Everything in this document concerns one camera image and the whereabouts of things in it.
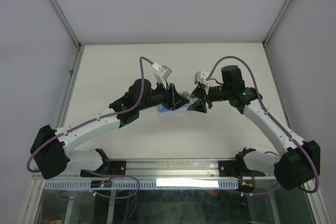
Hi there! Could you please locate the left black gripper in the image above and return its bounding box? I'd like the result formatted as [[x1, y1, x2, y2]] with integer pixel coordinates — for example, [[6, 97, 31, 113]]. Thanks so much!
[[138, 79, 189, 111]]

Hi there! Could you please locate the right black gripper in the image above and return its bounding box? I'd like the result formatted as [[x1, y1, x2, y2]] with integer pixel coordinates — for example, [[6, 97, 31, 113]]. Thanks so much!
[[187, 84, 231, 113]]

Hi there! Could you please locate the clear bottle with orange pills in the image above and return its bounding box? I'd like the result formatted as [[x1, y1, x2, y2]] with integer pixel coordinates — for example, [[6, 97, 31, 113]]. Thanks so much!
[[187, 98, 198, 105]]

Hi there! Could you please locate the clear bottle cap orange label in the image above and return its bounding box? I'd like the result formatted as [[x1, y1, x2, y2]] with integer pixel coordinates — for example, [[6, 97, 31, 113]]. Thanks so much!
[[182, 91, 190, 98]]

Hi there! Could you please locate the blue weekly pill organizer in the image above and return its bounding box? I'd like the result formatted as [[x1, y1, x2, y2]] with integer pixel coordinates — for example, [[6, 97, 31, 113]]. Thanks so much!
[[157, 105, 190, 114]]

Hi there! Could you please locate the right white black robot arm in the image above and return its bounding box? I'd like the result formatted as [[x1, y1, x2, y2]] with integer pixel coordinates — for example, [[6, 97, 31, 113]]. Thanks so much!
[[188, 65, 321, 190]]

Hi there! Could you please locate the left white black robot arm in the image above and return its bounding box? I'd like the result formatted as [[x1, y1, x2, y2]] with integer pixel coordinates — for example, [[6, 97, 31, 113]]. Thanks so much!
[[30, 79, 189, 179]]

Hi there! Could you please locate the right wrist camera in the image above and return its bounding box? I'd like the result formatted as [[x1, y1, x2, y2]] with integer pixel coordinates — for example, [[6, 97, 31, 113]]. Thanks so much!
[[194, 71, 209, 86]]

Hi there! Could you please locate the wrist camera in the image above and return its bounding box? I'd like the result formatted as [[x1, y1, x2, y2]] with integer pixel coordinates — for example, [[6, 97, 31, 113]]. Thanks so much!
[[194, 71, 209, 86], [151, 62, 172, 89]]

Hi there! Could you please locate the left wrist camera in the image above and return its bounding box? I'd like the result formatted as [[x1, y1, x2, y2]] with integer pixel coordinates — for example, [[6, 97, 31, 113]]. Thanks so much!
[[151, 62, 172, 89]]

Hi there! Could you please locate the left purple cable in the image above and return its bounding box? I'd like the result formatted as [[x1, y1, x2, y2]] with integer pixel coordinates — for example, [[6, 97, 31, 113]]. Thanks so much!
[[26, 56, 141, 198]]

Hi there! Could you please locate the purple cable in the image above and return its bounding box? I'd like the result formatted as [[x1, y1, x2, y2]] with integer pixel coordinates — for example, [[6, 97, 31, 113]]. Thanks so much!
[[204, 56, 321, 197], [26, 56, 141, 198]]

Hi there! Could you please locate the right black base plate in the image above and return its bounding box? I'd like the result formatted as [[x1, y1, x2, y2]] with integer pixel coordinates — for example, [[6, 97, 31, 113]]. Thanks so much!
[[218, 159, 266, 179]]

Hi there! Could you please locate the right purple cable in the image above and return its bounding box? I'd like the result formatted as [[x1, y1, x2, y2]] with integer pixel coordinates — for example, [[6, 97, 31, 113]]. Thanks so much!
[[204, 56, 321, 197]]

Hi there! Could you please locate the aluminium mounting rail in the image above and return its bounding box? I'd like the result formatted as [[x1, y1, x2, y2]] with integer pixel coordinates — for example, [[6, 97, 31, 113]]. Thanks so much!
[[33, 157, 314, 180]]

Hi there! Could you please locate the white slotted cable duct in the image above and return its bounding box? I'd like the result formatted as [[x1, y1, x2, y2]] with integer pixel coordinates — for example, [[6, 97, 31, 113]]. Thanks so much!
[[44, 178, 238, 190]]

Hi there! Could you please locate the right aluminium frame post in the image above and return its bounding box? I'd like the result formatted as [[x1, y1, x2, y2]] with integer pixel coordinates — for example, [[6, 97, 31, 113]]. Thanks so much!
[[262, 0, 308, 48]]

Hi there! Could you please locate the aluminium frame post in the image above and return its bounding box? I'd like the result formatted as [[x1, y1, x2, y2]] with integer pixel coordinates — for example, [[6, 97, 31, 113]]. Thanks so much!
[[262, 0, 308, 48], [34, 0, 85, 51]]

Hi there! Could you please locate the left aluminium frame post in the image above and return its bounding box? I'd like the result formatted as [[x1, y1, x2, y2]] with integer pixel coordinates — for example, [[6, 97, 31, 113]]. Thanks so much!
[[34, 0, 85, 51]]

